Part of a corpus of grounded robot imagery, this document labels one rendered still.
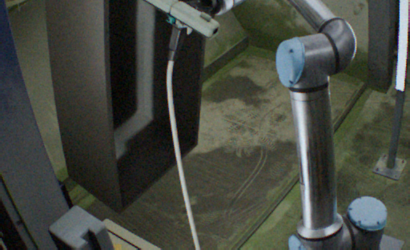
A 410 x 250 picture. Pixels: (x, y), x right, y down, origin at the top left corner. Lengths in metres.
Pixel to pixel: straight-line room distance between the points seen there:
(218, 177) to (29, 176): 2.01
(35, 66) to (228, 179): 1.38
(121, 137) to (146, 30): 0.58
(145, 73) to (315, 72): 1.44
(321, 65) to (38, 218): 0.81
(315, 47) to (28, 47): 2.22
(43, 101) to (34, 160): 1.97
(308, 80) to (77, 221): 0.82
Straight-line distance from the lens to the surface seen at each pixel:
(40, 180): 1.19
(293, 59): 1.26
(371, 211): 1.60
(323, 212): 1.46
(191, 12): 1.51
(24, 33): 3.20
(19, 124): 1.09
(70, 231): 0.60
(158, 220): 2.83
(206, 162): 3.15
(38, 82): 3.13
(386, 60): 3.70
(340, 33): 1.35
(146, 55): 2.52
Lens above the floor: 2.06
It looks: 34 degrees down
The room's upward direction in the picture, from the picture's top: 7 degrees counter-clockwise
